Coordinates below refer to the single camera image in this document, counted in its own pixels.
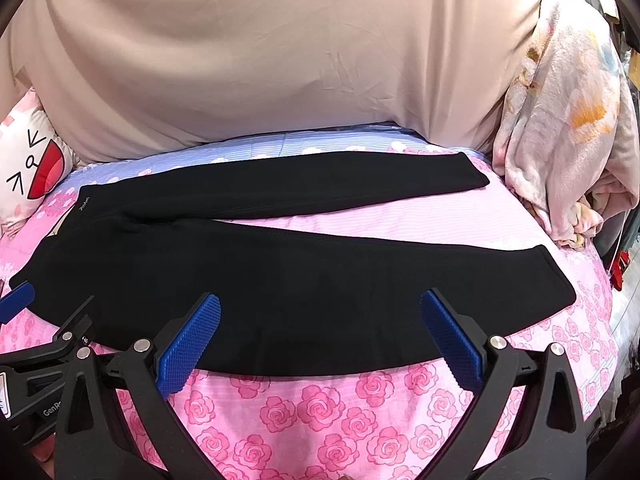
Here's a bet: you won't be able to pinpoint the floral beige blanket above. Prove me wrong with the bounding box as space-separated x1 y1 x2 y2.
492 0 639 249

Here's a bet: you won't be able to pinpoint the black pants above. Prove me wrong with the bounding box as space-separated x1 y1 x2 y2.
11 152 576 377

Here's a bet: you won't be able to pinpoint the cat face pillow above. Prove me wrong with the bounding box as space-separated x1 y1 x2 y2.
0 89 78 236

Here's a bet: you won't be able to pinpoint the beige duvet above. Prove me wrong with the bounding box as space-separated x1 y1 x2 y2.
1 0 541 162

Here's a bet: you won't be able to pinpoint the pink rose bed sheet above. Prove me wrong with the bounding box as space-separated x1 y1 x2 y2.
1 127 617 479

